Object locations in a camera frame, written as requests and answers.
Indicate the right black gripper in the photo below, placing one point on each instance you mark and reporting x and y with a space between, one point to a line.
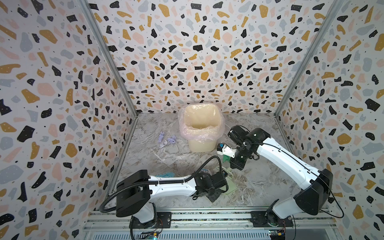
235 161

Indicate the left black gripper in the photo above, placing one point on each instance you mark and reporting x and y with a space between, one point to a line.
213 198

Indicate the green plastic dustpan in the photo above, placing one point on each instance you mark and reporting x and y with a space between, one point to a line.
232 186

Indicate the cream trash bin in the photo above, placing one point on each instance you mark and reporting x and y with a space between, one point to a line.
201 129

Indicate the green hand brush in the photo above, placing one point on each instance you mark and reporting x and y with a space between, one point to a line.
229 172

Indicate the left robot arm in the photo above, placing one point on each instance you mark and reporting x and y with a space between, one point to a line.
139 189

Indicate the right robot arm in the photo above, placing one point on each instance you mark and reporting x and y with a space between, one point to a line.
315 185

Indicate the teal paper scrap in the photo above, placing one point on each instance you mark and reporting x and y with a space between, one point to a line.
166 175

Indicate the purple white paper scrap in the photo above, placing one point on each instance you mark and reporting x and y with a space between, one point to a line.
161 140

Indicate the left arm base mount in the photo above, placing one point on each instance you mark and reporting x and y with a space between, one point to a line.
156 220

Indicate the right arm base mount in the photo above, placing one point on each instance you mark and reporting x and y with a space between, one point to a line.
264 219

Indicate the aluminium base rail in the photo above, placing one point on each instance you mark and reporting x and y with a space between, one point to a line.
212 223

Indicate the right aluminium corner post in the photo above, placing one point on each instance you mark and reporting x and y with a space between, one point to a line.
331 14

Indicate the aluminium corner post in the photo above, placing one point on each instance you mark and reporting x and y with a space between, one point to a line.
331 14
84 5

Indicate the left aluminium corner post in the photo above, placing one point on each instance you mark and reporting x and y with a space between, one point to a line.
84 5

